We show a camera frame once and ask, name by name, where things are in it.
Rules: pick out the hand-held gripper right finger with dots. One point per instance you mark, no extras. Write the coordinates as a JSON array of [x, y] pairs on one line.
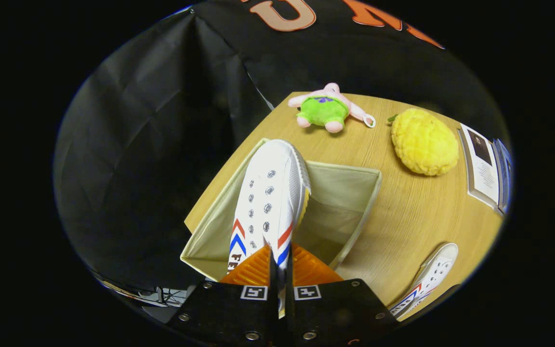
[[335, 313]]

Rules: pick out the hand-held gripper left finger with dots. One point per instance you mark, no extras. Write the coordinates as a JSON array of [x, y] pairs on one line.
[[229, 313]]

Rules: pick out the white canvas shoe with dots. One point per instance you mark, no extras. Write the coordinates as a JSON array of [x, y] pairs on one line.
[[434, 270], [268, 193]]

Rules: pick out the beige fabric storage box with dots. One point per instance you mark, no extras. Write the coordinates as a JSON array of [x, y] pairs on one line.
[[335, 202]]

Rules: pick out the yellow knitted plush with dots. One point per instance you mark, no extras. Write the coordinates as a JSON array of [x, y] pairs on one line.
[[424, 142]]

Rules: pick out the pink and green plush toy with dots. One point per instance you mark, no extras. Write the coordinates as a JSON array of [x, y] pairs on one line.
[[323, 111]]

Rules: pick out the white booklet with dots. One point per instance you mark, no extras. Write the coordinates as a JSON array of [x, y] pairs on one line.
[[482, 164]]

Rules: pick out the blue book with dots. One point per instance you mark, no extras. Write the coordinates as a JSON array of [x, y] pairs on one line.
[[505, 168]]

